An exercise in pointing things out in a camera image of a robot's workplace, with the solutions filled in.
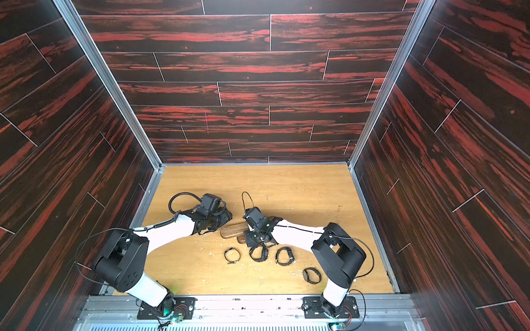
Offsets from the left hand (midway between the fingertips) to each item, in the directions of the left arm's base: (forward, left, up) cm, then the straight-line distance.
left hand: (231, 217), depth 93 cm
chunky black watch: (-17, -15, -1) cm, 23 cm away
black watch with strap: (-17, -27, -2) cm, 32 cm away
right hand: (-7, -10, -3) cm, 12 cm away
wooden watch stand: (-9, -2, +4) cm, 10 cm away
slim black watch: (-19, -1, -5) cm, 19 cm away
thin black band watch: (-24, -32, -3) cm, 40 cm away
